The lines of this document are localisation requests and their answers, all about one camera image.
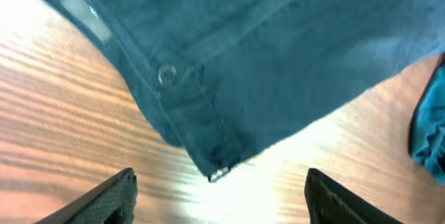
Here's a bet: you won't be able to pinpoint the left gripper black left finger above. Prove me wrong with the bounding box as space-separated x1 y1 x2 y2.
36 168 138 224

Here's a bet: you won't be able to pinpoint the dark blue shorts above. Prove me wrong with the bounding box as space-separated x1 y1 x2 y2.
44 0 444 181

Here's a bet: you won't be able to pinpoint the bright blue garment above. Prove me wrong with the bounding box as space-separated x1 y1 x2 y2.
408 56 444 186

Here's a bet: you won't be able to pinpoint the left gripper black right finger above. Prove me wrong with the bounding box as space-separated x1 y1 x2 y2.
305 168 402 224

